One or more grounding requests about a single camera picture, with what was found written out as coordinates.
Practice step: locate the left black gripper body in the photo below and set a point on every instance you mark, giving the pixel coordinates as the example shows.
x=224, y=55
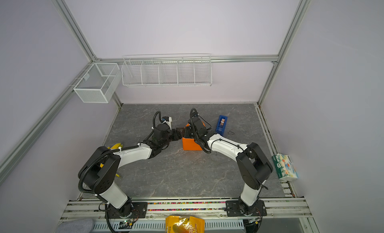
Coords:
x=172, y=137

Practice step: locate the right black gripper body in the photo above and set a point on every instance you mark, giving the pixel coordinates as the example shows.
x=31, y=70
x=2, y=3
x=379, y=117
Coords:
x=189, y=134

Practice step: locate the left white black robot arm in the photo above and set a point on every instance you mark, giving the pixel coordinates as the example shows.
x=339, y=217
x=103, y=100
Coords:
x=99, y=173

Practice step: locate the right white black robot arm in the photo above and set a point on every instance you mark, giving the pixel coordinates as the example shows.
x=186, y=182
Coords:
x=254, y=166

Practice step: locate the blue tape dispenser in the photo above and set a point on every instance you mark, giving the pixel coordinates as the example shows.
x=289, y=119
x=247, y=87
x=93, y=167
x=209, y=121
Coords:
x=221, y=125

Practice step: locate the yellow banana bunch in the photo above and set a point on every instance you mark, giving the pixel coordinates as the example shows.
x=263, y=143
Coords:
x=118, y=146

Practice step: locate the white mesh square basket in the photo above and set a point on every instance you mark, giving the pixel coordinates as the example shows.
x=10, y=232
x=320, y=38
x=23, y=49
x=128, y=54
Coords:
x=99, y=83

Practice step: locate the yellow snack bag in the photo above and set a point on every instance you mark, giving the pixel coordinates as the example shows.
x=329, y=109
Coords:
x=184, y=224

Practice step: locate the green white tissue pack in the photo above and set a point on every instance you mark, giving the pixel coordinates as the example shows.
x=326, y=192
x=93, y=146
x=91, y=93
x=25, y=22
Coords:
x=284, y=168

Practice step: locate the grey cloth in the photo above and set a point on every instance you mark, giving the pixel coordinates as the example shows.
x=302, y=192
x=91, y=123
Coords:
x=77, y=226

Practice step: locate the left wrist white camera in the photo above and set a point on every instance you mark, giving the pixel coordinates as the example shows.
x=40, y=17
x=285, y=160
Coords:
x=167, y=120

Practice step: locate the white wire long shelf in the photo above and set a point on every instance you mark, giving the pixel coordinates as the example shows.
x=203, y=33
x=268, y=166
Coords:
x=167, y=70

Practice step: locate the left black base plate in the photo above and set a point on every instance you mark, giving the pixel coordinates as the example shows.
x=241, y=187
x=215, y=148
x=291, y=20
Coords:
x=135, y=210

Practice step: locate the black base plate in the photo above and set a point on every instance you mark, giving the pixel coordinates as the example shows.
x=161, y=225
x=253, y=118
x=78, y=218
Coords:
x=135, y=210
x=237, y=208

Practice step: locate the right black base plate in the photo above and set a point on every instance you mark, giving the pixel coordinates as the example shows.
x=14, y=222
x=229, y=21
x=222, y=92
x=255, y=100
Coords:
x=237, y=208

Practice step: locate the white slotted cable duct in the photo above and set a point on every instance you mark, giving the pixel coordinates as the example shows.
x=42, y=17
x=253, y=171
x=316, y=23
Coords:
x=211, y=226

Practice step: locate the aluminium rail frame base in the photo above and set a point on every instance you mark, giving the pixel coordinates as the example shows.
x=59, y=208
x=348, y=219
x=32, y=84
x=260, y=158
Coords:
x=208, y=209

